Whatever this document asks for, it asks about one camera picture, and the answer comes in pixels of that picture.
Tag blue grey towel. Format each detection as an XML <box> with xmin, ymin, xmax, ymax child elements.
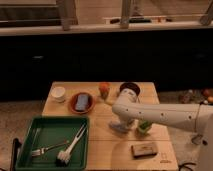
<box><xmin>109</xmin><ymin>122</ymin><xmax>129</xmax><ymax>133</ymax></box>

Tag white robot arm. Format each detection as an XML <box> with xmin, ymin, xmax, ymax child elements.
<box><xmin>112</xmin><ymin>88</ymin><xmax>213</xmax><ymax>171</ymax></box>

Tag green plant in cup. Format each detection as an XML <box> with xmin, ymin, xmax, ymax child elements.
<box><xmin>137</xmin><ymin>120</ymin><xmax>152</xmax><ymax>134</ymax></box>

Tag yellow corn toy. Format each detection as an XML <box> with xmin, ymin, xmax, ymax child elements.
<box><xmin>105</xmin><ymin>100</ymin><xmax>114</xmax><ymax>106</ymax></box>

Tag brown scrub sponge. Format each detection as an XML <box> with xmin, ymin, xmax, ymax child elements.
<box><xmin>131</xmin><ymin>142</ymin><xmax>158</xmax><ymax>159</ymax></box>

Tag dark red bowl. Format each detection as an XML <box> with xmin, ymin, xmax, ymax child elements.
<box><xmin>119</xmin><ymin>82</ymin><xmax>140</xmax><ymax>95</ymax></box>

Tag orange plate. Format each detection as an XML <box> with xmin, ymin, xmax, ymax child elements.
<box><xmin>68</xmin><ymin>92</ymin><xmax>95</xmax><ymax>115</ymax></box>

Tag orange carrot toy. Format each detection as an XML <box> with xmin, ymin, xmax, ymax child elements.
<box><xmin>99</xmin><ymin>82</ymin><xmax>110</xmax><ymax>100</ymax></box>

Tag blue sponge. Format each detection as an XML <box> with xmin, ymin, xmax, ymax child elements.
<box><xmin>75</xmin><ymin>94</ymin><xmax>89</xmax><ymax>111</ymax></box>

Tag white dish brush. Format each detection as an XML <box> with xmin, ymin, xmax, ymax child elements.
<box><xmin>56</xmin><ymin>124</ymin><xmax>86</xmax><ymax>166</ymax></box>

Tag white cup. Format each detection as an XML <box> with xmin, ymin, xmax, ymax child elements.
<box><xmin>51</xmin><ymin>87</ymin><xmax>66</xmax><ymax>102</ymax></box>

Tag green plastic tray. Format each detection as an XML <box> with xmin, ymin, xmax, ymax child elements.
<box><xmin>15</xmin><ymin>116</ymin><xmax>89</xmax><ymax>171</ymax></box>

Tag metal fork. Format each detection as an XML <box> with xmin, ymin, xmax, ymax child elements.
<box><xmin>31</xmin><ymin>140</ymin><xmax>69</xmax><ymax>157</ymax></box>

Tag black chair frame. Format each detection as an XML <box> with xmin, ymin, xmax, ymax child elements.
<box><xmin>10</xmin><ymin>138</ymin><xmax>22</xmax><ymax>171</ymax></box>

